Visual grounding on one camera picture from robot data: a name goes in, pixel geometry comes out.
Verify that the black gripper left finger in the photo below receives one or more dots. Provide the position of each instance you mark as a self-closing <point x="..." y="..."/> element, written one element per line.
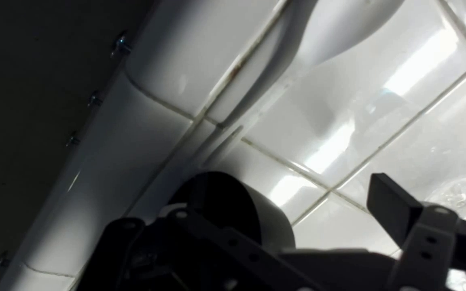
<point x="201" y="194"/>

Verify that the small black pot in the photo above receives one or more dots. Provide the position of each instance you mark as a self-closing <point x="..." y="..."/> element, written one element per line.
<point x="243" y="211"/>

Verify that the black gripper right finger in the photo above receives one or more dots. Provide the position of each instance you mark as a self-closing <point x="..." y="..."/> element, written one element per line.
<point x="395" y="204"/>

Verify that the white plastic spoon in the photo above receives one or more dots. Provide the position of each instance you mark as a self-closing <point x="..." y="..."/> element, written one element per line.
<point x="351" y="26"/>

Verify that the round metal cabinet knob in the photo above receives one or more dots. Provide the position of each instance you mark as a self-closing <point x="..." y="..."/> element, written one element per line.
<point x="71" y="141"/>
<point x="120" y="42"/>
<point x="94" y="99"/>
<point x="0" y="262"/>

